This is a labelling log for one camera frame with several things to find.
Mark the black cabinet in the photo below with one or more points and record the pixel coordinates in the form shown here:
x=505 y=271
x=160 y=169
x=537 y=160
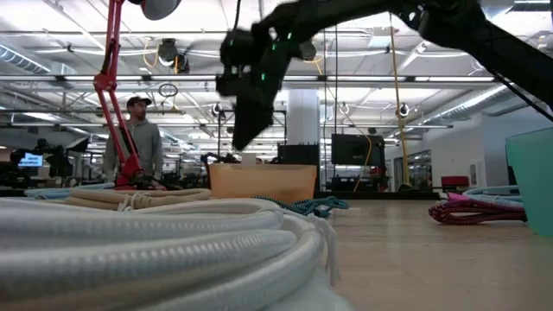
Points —
x=298 y=155

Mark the red desk lamp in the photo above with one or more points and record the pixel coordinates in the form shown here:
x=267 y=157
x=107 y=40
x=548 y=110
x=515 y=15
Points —
x=106 y=82

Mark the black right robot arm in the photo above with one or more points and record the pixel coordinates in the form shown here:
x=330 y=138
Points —
x=475 y=26

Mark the red seat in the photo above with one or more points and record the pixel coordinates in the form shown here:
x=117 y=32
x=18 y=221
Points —
x=454 y=181

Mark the teal translucent plastic bin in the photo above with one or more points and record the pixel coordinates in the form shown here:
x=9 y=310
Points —
x=533 y=181

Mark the white box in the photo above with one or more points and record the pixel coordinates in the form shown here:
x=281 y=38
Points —
x=248 y=158

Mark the black television screen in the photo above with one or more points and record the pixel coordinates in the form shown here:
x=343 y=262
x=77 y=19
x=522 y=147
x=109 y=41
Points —
x=357 y=149

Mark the black metal station frame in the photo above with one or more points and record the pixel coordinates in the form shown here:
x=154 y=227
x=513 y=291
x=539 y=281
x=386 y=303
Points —
x=380 y=195

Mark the orange translucent plastic bin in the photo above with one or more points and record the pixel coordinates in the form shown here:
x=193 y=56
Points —
x=263 y=183

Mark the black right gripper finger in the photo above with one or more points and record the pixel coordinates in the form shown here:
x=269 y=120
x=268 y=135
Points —
x=250 y=125

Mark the background robot station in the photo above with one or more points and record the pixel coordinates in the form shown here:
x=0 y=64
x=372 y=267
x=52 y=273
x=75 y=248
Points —
x=58 y=160

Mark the person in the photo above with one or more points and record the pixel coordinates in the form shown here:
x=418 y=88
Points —
x=142 y=142

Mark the white square pillar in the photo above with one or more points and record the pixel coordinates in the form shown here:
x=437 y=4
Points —
x=303 y=116

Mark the background blue screen monitor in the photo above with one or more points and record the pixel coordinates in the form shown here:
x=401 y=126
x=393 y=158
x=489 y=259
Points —
x=30 y=160

